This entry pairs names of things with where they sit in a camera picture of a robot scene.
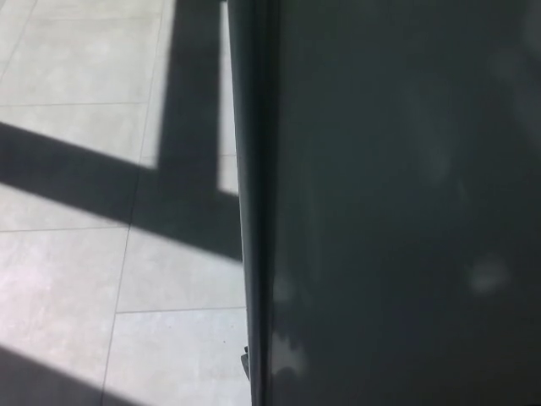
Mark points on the grey glossy appliance door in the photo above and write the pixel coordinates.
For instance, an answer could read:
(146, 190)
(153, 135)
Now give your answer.
(401, 203)

